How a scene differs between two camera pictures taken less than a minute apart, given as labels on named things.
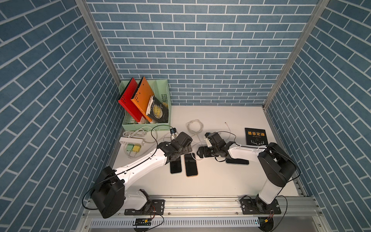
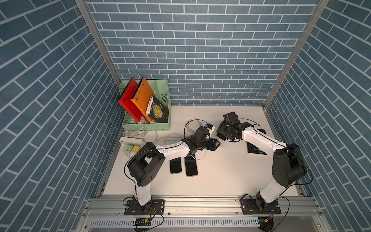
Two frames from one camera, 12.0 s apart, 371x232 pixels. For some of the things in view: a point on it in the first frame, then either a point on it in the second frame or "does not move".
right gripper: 200,148 to 220,129
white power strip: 124,141 does not move
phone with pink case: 191,165 does not move
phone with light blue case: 175,166 does not move
